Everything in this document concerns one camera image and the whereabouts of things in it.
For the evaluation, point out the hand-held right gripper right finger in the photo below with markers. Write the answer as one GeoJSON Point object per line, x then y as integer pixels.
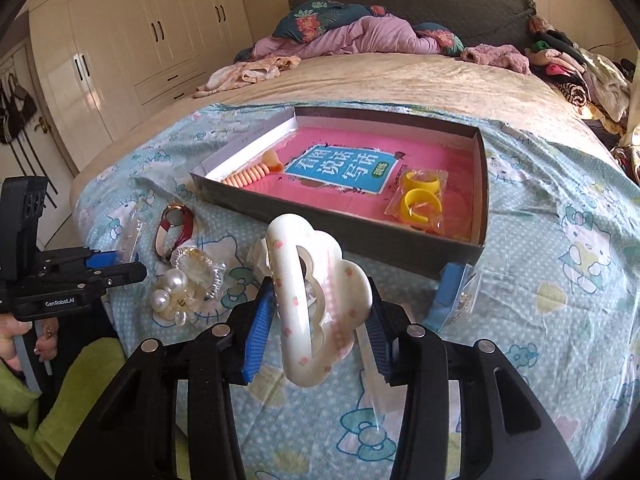
{"type": "Point", "coordinates": [378, 347]}

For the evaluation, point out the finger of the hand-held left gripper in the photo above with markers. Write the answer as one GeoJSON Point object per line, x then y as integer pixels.
{"type": "Point", "coordinates": [122, 274]}
{"type": "Point", "coordinates": [102, 259]}

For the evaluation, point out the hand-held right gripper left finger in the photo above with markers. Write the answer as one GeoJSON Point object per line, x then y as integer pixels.
{"type": "Point", "coordinates": [257, 342]}

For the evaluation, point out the clear plastic bag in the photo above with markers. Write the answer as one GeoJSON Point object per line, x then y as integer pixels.
{"type": "Point", "coordinates": [377, 405]}

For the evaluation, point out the white cloud-shaped hair clip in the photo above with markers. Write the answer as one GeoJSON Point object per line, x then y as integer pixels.
{"type": "Point", "coordinates": [300, 300]}

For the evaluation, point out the blue card packet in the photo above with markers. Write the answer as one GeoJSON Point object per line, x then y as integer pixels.
{"type": "Point", "coordinates": [450, 290]}

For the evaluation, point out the grey cardboard box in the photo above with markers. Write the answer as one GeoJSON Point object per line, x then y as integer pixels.
{"type": "Point", "coordinates": [350, 240]}

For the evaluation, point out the person's left hand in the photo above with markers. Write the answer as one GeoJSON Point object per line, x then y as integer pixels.
{"type": "Point", "coordinates": [15, 345]}

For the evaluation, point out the small clear plastic packet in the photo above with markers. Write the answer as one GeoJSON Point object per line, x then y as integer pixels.
{"type": "Point", "coordinates": [131, 237]}

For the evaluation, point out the green garment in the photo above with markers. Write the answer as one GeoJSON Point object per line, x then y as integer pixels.
{"type": "Point", "coordinates": [85, 375]}

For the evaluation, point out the orange ribbed hair clip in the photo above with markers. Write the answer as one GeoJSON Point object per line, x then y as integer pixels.
{"type": "Point", "coordinates": [247, 176]}

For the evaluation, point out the hanging dark bags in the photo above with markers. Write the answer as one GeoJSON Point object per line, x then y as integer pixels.
{"type": "Point", "coordinates": [15, 110]}

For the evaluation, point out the cartoon cat printed blanket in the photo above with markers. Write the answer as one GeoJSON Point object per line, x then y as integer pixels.
{"type": "Point", "coordinates": [540, 280]}

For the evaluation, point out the pink book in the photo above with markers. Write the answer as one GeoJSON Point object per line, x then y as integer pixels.
{"type": "Point", "coordinates": [345, 160]}

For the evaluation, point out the white wardrobe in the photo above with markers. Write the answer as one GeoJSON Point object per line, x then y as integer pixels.
{"type": "Point", "coordinates": [130, 35]}

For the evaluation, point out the beige crumpled garment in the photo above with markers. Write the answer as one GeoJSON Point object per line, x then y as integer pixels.
{"type": "Point", "coordinates": [245, 72]}

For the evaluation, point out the beige bedspread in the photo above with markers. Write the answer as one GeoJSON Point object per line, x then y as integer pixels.
{"type": "Point", "coordinates": [400, 80]}

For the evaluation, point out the pink fuzzy garment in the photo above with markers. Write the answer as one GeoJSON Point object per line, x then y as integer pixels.
{"type": "Point", "coordinates": [495, 57]}

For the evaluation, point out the pink quilt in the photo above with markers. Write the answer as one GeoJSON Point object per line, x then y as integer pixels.
{"type": "Point", "coordinates": [360, 35]}

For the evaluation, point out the blue floral pillow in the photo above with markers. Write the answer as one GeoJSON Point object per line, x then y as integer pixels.
{"type": "Point", "coordinates": [442, 37]}
{"type": "Point", "coordinates": [315, 17]}

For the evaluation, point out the pile of clothes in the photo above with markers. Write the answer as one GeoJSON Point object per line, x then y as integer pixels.
{"type": "Point", "coordinates": [580, 75]}

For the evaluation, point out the grey padded headboard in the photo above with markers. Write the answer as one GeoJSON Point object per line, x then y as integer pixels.
{"type": "Point", "coordinates": [465, 10]}

